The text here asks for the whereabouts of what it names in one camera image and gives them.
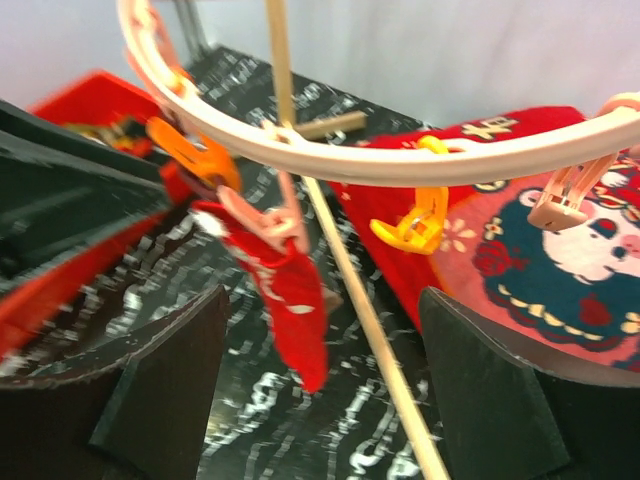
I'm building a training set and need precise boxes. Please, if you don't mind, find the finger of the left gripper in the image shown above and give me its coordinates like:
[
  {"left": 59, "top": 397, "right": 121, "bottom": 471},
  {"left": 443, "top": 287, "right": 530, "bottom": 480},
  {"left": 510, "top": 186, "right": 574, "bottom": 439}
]
[{"left": 1, "top": 102, "right": 171, "bottom": 294}]

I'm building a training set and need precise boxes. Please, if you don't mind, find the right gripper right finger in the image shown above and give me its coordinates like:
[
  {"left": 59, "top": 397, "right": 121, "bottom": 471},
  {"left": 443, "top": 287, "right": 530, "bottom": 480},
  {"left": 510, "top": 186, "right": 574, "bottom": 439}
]
[{"left": 419, "top": 287, "right": 639, "bottom": 479}]

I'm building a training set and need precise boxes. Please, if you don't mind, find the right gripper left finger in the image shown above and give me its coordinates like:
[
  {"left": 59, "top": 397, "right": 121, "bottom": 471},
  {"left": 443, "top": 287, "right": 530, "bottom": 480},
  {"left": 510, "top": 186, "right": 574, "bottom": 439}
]
[{"left": 1, "top": 286, "right": 230, "bottom": 479}]

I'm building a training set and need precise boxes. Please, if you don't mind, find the orange clip holding sock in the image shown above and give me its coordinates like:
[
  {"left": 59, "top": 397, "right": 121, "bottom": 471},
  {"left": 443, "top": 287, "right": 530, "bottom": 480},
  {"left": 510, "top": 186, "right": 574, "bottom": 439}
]
[{"left": 146, "top": 117, "right": 242, "bottom": 192}]

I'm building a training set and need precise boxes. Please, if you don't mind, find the red cat pattern sock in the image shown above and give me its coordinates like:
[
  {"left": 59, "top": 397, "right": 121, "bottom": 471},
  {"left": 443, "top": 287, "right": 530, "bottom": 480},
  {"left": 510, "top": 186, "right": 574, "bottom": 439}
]
[{"left": 191, "top": 200, "right": 328, "bottom": 393}]

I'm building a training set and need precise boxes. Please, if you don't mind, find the yellow orange clip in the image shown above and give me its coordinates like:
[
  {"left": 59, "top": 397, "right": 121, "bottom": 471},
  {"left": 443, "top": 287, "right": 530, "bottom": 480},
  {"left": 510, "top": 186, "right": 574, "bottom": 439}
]
[{"left": 368, "top": 134, "right": 451, "bottom": 256}]

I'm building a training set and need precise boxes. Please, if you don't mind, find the pink round clip hanger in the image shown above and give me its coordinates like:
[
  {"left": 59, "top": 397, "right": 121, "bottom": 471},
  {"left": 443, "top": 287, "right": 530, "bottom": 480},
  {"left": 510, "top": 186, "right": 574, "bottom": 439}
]
[{"left": 115, "top": 0, "right": 640, "bottom": 189}]

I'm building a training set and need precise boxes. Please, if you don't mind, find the pink clip right side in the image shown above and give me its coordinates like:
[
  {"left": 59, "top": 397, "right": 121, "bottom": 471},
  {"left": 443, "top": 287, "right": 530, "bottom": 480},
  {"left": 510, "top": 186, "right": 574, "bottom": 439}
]
[{"left": 527, "top": 151, "right": 619, "bottom": 232}]

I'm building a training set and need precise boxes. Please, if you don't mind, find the red plastic bin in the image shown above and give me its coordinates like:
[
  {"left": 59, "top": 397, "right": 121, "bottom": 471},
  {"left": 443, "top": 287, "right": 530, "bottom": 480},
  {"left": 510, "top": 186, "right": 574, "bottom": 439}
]
[{"left": 28, "top": 70, "right": 160, "bottom": 158}]

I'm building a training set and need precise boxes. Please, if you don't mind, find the red cartoon patterned blanket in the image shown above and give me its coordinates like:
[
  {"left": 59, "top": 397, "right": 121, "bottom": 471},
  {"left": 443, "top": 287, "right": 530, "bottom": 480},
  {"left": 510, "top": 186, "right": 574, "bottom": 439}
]
[{"left": 327, "top": 104, "right": 640, "bottom": 374}]

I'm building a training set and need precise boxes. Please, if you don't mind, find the wooden clothes rack frame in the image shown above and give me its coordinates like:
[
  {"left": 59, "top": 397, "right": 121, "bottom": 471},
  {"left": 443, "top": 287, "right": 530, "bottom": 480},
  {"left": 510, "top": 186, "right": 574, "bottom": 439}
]
[{"left": 264, "top": 0, "right": 451, "bottom": 480}]

